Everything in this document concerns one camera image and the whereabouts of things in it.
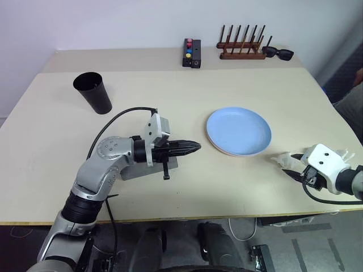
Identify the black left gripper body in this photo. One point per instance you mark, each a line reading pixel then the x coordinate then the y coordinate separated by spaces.
pixel 160 153

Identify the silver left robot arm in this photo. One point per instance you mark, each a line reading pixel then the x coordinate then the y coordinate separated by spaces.
pixel 93 173

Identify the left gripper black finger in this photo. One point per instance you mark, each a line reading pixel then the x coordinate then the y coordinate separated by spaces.
pixel 184 151
pixel 185 144

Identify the brown wooden peg rack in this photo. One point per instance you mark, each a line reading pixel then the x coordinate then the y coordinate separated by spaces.
pixel 241 54

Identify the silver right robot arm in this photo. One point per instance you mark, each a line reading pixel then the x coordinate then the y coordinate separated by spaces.
pixel 358 184

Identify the black sunglasses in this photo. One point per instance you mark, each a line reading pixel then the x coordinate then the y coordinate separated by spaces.
pixel 283 54

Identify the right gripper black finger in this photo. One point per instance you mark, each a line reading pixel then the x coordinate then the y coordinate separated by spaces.
pixel 298 156
pixel 292 174

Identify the pink round plate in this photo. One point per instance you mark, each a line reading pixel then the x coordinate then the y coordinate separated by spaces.
pixel 227 153

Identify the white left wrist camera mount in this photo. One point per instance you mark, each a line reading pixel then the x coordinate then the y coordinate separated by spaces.
pixel 151 127

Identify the person in grey clothing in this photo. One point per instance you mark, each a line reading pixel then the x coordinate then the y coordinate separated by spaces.
pixel 353 113

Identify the white tissue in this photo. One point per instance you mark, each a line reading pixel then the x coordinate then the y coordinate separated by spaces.
pixel 283 159

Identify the black box with coloured buttons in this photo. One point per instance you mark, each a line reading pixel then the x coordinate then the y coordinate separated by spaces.
pixel 187 54

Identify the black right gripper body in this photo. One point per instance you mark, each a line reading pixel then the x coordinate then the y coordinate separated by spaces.
pixel 312 177

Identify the grey flat metal plate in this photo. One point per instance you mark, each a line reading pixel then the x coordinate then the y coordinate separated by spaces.
pixel 141 171

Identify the black plastic cup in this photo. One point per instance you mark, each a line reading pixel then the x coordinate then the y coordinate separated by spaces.
pixel 95 96

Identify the small black floor box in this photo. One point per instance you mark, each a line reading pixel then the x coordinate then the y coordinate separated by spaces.
pixel 261 256

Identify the black rounded shape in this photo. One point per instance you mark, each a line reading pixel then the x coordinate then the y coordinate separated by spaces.
pixel 218 246
pixel 150 249

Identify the blue round plate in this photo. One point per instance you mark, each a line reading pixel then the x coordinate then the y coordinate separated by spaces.
pixel 238 130

